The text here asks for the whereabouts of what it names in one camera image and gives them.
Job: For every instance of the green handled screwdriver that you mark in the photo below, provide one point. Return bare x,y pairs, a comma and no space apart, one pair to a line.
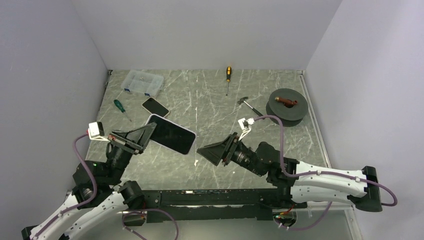
119,105

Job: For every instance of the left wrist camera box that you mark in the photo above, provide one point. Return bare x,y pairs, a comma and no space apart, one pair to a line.
96,131

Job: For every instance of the black filament spool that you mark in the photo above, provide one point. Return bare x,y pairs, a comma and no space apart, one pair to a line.
289,117

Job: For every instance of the phone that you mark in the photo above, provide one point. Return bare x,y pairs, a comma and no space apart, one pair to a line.
171,135
154,107

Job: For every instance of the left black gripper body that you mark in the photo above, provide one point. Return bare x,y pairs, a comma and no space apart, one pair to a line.
121,152

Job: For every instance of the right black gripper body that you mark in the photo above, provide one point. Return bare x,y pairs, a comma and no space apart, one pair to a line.
242,156

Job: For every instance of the clear plastic screw box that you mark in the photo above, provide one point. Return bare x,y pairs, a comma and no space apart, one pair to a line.
143,83

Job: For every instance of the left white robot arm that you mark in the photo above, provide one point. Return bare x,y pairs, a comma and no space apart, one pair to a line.
93,198

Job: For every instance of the brown red tool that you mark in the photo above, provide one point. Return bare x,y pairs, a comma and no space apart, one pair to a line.
286,102

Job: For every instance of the black base frame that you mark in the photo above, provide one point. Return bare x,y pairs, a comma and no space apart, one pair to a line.
212,204

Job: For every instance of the orange black screwdriver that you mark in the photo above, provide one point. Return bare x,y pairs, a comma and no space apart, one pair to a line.
228,78

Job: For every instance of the small black handled hammer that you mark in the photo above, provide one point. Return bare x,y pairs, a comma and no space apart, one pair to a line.
243,100

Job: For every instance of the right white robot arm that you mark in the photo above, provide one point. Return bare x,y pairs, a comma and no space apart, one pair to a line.
298,182

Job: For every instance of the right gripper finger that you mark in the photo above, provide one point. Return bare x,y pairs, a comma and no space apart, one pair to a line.
223,146
215,154

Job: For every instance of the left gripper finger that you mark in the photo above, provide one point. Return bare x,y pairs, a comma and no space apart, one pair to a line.
124,135
139,141

